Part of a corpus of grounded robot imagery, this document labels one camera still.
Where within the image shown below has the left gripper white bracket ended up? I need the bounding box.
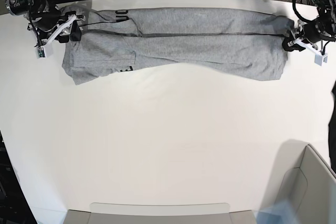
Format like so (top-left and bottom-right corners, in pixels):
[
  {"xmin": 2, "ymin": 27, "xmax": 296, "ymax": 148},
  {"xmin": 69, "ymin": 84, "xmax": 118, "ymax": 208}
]
[{"xmin": 282, "ymin": 20, "xmax": 336, "ymax": 57}]

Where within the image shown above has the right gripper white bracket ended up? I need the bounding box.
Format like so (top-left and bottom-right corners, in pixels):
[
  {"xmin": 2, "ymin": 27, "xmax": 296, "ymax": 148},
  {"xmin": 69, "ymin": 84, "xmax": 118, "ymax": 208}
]
[{"xmin": 27, "ymin": 11, "xmax": 86, "ymax": 46}]

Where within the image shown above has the grey T-shirt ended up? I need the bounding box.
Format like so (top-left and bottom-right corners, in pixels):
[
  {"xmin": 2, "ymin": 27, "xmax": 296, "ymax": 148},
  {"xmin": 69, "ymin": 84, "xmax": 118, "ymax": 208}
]
[{"xmin": 62, "ymin": 6, "xmax": 294, "ymax": 84}]

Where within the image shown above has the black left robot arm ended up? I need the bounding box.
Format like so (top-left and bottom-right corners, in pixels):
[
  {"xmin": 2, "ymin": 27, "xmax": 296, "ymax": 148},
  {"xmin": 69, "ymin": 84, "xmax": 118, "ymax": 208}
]
[{"xmin": 282, "ymin": 0, "xmax": 335, "ymax": 56}]

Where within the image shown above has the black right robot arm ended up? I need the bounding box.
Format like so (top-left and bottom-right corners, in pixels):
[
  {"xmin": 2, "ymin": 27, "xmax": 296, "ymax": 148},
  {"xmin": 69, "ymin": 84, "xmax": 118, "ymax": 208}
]
[{"xmin": 6, "ymin": 0, "xmax": 303, "ymax": 58}]

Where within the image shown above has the dark object right edge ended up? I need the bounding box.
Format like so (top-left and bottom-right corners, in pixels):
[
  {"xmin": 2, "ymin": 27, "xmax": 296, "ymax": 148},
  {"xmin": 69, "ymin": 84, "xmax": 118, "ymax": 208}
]
[{"xmin": 328, "ymin": 83, "xmax": 336, "ymax": 172}]

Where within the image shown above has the grey bin right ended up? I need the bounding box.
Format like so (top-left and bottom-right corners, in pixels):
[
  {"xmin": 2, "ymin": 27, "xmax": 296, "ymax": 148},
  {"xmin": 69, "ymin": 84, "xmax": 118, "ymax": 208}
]
[{"xmin": 282, "ymin": 145, "xmax": 335, "ymax": 223}]

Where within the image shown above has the grey bin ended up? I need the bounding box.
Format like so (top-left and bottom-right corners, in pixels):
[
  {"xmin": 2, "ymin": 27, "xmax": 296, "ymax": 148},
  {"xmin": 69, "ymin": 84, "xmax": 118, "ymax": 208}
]
[
  {"xmin": 64, "ymin": 202, "xmax": 257, "ymax": 223},
  {"xmin": 282, "ymin": 145, "xmax": 335, "ymax": 223}
]

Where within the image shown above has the blue cloth corner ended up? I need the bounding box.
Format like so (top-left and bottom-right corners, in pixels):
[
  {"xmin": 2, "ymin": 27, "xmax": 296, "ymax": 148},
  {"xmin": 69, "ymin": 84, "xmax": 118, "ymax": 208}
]
[{"xmin": 255, "ymin": 200, "xmax": 298, "ymax": 224}]

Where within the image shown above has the grey bin front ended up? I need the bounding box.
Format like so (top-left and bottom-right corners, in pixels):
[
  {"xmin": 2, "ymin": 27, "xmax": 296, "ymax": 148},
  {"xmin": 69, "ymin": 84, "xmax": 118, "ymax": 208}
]
[{"xmin": 64, "ymin": 202, "xmax": 257, "ymax": 223}]

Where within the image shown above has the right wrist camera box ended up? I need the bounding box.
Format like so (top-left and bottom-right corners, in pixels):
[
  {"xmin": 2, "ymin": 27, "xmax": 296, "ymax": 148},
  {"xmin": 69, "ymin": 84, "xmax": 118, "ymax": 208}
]
[{"xmin": 35, "ymin": 45, "xmax": 54, "ymax": 59}]

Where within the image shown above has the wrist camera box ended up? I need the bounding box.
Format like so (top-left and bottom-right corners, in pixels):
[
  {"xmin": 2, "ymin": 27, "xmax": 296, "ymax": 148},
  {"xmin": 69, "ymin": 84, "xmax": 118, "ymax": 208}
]
[
  {"xmin": 35, "ymin": 45, "xmax": 54, "ymax": 59},
  {"xmin": 314, "ymin": 53, "xmax": 328, "ymax": 66}
]

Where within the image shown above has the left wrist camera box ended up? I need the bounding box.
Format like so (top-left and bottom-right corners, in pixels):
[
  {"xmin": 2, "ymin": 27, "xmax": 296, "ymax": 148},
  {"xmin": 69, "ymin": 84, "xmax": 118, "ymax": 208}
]
[{"xmin": 314, "ymin": 53, "xmax": 328, "ymax": 66}]

